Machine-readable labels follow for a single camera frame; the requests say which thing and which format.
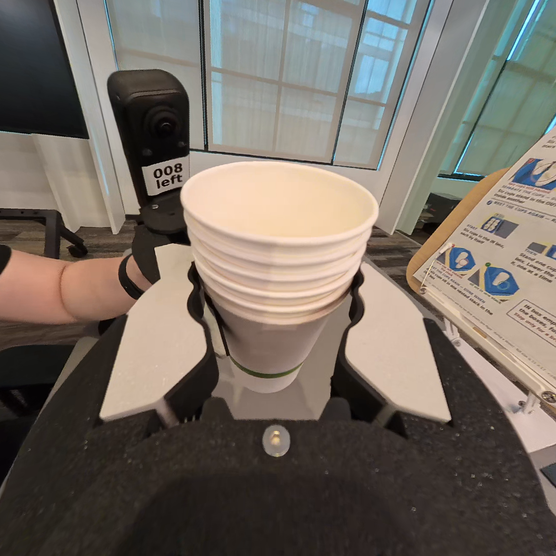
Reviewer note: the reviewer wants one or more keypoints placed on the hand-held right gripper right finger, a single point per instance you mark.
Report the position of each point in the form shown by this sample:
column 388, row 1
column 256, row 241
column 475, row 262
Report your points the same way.
column 395, row 356

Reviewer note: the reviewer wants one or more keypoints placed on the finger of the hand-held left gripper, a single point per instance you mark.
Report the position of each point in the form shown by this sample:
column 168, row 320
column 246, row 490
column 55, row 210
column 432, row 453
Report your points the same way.
column 176, row 258

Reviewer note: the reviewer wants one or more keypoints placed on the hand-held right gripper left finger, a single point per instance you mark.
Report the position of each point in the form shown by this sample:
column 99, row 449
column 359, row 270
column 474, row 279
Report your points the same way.
column 156, row 356

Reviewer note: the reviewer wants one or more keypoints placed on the person's left forearm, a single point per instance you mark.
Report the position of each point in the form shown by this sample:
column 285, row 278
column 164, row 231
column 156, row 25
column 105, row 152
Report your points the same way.
column 65, row 286

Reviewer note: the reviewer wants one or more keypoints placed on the person's left hand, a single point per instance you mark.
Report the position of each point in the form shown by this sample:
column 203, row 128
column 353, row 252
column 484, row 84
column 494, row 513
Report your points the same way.
column 137, row 278

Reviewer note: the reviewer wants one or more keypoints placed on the black wristband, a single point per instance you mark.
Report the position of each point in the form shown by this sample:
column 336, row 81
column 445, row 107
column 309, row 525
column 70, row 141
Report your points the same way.
column 123, row 278

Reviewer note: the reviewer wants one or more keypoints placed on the black rolling cart base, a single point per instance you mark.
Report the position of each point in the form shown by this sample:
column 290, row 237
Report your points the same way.
column 52, row 234

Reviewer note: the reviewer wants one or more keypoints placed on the person's black clothed torso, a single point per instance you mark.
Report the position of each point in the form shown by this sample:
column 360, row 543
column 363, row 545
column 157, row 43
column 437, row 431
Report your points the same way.
column 30, row 391

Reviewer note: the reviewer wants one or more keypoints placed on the black wheeled case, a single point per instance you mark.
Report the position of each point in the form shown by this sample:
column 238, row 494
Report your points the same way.
column 441, row 213

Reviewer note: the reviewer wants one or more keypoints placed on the large glass window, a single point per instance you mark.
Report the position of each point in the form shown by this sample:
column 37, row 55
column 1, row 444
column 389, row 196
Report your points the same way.
column 304, row 65
column 512, row 108

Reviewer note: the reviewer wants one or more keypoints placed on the large black wall screen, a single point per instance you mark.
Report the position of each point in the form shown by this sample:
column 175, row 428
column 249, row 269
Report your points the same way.
column 39, row 65

